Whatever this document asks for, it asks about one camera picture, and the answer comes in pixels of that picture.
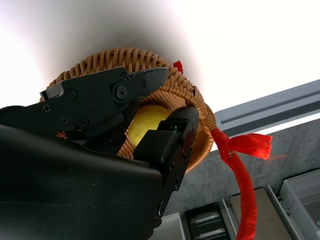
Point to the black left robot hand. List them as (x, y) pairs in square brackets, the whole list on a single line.
[(75, 187)]

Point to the green apple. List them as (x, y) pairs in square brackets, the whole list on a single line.
[(147, 117)]

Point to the black grated floor box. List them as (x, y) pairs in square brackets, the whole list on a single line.
[(207, 222)]

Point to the grey metal cabinet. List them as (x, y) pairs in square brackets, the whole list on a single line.
[(300, 200)]

